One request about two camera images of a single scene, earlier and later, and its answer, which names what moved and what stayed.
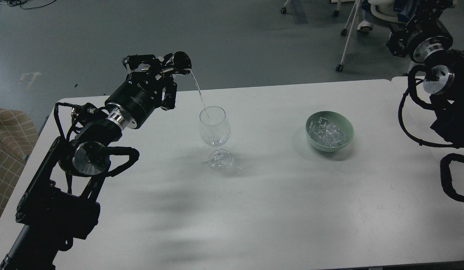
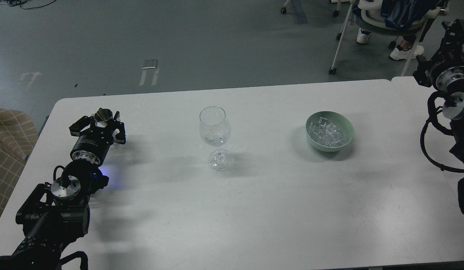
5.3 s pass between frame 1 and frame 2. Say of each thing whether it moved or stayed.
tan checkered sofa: stayed
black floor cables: stayed
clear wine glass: stayed
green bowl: stayed
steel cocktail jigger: moved
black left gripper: moved
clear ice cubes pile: stayed
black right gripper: moved
